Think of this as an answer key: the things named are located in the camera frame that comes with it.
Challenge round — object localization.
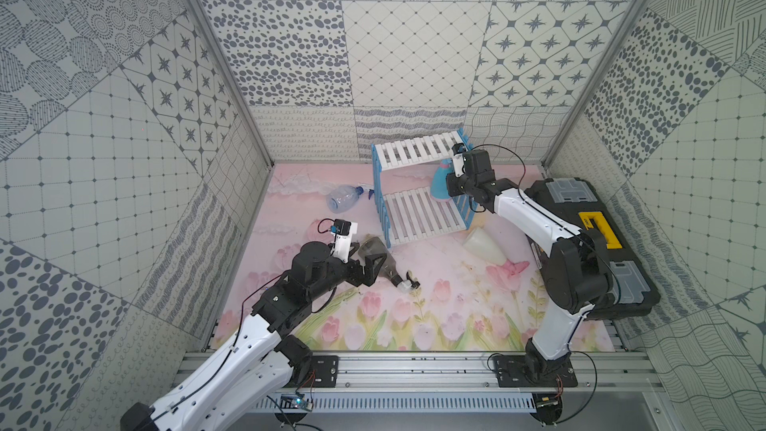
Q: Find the black yellow toolbox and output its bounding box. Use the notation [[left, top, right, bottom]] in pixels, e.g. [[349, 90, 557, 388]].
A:
[[526, 179, 660, 320]]

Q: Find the aluminium mounting rail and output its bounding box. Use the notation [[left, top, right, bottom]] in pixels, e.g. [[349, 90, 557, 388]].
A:
[[172, 350, 665, 396]]

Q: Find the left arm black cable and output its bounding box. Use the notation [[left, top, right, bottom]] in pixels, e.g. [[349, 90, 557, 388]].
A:
[[148, 217, 348, 414]]

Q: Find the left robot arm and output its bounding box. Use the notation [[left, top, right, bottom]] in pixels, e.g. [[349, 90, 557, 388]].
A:
[[120, 241, 388, 430]]

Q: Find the blue pink watering bottle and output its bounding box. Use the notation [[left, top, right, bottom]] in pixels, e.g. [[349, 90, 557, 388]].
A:
[[430, 159, 455, 202]]

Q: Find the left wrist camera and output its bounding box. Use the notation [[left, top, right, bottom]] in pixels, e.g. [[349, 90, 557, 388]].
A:
[[330, 219, 358, 263]]

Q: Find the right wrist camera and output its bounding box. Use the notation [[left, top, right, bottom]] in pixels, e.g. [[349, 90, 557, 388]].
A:
[[452, 142, 470, 178]]

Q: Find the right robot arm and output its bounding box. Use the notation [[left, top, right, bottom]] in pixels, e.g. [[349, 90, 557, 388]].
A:
[[446, 145, 614, 384]]

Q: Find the pink floral table mat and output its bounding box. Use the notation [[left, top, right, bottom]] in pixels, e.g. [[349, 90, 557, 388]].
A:
[[211, 160, 618, 353]]

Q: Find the small green circuit board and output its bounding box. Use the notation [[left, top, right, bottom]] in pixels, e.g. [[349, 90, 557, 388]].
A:
[[278, 394, 313, 413]]

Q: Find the smoky grey spray bottle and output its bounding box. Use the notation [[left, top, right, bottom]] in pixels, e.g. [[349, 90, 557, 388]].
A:
[[357, 235, 420, 293]]

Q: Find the white pink watering bottle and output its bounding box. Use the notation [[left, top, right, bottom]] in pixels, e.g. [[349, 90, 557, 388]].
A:
[[463, 227, 530, 275]]

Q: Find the clear blue spray bottle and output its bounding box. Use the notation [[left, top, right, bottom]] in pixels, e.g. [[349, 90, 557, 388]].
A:
[[326, 185, 375, 215]]

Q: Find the blue and white slatted shelf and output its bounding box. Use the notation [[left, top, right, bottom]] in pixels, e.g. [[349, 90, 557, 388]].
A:
[[371, 129, 475, 247]]

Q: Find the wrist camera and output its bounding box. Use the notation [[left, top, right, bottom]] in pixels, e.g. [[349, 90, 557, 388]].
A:
[[452, 142, 470, 178], [330, 219, 358, 263]]

